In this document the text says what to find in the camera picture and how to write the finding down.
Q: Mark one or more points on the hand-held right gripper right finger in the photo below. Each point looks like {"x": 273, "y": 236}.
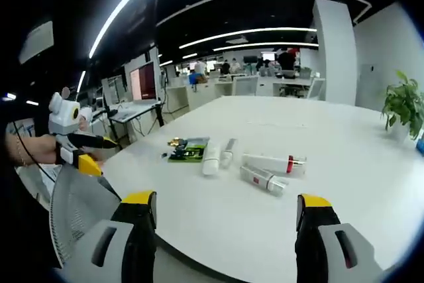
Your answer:
{"x": 314, "y": 230}

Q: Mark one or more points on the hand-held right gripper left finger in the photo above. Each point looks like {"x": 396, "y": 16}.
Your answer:
{"x": 139, "y": 230}

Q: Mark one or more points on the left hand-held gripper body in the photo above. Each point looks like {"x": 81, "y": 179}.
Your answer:
{"x": 64, "y": 114}

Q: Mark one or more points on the tall white red-collared skincare bottle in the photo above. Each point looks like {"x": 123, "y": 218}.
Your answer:
{"x": 265, "y": 162}

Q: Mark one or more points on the white skincare tube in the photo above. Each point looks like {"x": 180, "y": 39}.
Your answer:
{"x": 211, "y": 158}

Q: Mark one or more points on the person's left hand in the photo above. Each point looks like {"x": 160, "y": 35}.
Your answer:
{"x": 43, "y": 148}

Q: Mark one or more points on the grey mesh office chair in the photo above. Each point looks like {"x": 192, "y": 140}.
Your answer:
{"x": 79, "y": 203}

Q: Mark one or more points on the white standing desk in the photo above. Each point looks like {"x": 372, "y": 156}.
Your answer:
{"x": 136, "y": 110}

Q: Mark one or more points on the ceiling air conditioner unit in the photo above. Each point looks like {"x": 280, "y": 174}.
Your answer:
{"x": 36, "y": 42}

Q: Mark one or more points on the person's black shirt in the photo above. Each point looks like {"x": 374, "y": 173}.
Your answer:
{"x": 30, "y": 216}

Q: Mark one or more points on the large display screen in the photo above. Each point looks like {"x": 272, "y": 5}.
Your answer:
{"x": 144, "y": 82}

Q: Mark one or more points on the gold foil wrapper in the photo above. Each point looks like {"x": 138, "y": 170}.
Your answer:
{"x": 175, "y": 141}

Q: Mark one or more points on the green foil packet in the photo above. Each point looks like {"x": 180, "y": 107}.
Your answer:
{"x": 195, "y": 150}

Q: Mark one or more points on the long ceiling light strip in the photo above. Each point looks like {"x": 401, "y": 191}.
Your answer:
{"x": 122, "y": 8}

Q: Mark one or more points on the blue packet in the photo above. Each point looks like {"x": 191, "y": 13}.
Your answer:
{"x": 420, "y": 146}

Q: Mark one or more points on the white mesh office chair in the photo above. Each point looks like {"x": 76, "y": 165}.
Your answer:
{"x": 318, "y": 88}
{"x": 245, "y": 85}

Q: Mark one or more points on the potted green plant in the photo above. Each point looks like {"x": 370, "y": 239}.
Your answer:
{"x": 402, "y": 104}

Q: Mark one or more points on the curved ceiling light strip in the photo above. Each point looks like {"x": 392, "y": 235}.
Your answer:
{"x": 248, "y": 32}

